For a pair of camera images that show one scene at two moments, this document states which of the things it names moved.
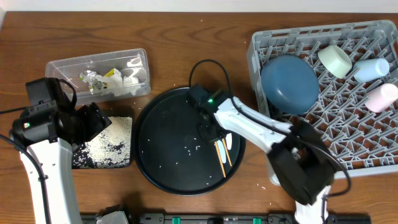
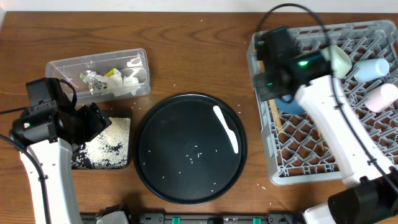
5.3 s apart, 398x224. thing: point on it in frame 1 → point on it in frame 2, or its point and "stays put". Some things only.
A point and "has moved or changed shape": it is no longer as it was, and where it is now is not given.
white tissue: [130, 84] stays put
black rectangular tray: [111, 149] stays put
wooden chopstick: [220, 158] → [272, 102]
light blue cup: [366, 70] stays put
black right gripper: [206, 136] → [266, 93]
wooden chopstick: [227, 151] has moved or changed shape
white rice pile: [111, 149] stays put
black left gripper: [99, 121] stays put
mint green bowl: [335, 60] stays put
